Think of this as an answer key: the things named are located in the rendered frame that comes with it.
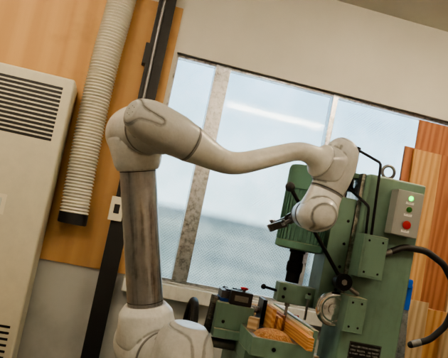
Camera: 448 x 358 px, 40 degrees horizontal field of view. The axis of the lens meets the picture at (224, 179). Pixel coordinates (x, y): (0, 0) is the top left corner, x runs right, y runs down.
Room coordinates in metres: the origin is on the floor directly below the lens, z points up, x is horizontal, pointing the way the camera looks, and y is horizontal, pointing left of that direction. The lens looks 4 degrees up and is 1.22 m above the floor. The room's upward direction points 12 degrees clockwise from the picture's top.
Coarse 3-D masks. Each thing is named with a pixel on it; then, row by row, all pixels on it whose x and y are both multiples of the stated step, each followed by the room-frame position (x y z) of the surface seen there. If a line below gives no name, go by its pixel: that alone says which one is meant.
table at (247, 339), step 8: (216, 328) 2.20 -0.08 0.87; (240, 328) 2.21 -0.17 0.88; (248, 328) 2.14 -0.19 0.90; (216, 336) 2.20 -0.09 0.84; (224, 336) 2.20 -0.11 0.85; (232, 336) 2.20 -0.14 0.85; (240, 336) 2.19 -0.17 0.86; (248, 336) 2.06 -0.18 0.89; (256, 336) 2.01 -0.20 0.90; (248, 344) 2.04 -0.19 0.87; (256, 344) 2.00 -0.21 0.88; (264, 344) 2.00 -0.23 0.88; (272, 344) 2.01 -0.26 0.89; (280, 344) 2.01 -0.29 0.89; (288, 344) 2.01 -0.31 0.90; (296, 344) 2.02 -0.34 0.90; (248, 352) 2.02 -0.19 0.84; (256, 352) 2.00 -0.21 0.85; (264, 352) 2.00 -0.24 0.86; (272, 352) 2.01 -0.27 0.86; (280, 352) 2.01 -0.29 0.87; (288, 352) 2.01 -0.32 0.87; (296, 352) 2.02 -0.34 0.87; (304, 352) 2.02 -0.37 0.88; (312, 352) 2.02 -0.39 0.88
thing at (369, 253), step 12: (360, 240) 2.16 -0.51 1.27; (372, 240) 2.13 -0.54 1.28; (384, 240) 2.13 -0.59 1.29; (360, 252) 2.13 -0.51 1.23; (372, 252) 2.13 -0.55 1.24; (384, 252) 2.13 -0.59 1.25; (360, 264) 2.12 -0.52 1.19; (372, 264) 2.13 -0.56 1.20; (360, 276) 2.13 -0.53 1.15; (372, 276) 2.13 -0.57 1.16
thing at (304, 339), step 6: (288, 324) 2.19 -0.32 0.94; (288, 330) 2.17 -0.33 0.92; (294, 330) 2.10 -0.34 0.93; (300, 330) 2.06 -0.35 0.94; (294, 336) 2.09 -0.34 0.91; (300, 336) 2.02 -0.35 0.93; (306, 336) 1.96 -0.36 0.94; (300, 342) 2.01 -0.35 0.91; (306, 342) 1.95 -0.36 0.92; (312, 342) 1.94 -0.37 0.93; (306, 348) 1.94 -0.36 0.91; (312, 348) 1.94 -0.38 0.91
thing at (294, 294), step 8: (280, 288) 2.25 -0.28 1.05; (288, 288) 2.25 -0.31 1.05; (296, 288) 2.26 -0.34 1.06; (304, 288) 2.26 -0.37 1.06; (312, 288) 2.27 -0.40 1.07; (280, 296) 2.25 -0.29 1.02; (288, 296) 2.26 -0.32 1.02; (296, 296) 2.26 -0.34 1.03; (304, 296) 2.26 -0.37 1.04; (312, 296) 2.27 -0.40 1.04; (288, 304) 2.28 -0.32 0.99; (296, 304) 2.26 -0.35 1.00; (304, 304) 2.26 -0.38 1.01; (312, 304) 2.27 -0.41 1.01
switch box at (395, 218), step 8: (392, 192) 2.21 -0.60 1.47; (400, 192) 2.16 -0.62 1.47; (408, 192) 2.16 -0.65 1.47; (392, 200) 2.19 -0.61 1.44; (400, 200) 2.16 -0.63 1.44; (408, 200) 2.16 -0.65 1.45; (416, 200) 2.16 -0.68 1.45; (392, 208) 2.18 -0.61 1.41; (400, 208) 2.16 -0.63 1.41; (416, 208) 2.17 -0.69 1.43; (392, 216) 2.17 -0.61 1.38; (400, 216) 2.16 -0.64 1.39; (416, 216) 2.17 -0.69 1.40; (392, 224) 2.16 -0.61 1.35; (400, 224) 2.16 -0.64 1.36; (416, 224) 2.17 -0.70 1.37; (392, 232) 2.16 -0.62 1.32; (400, 232) 2.16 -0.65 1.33; (416, 232) 2.17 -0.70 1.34
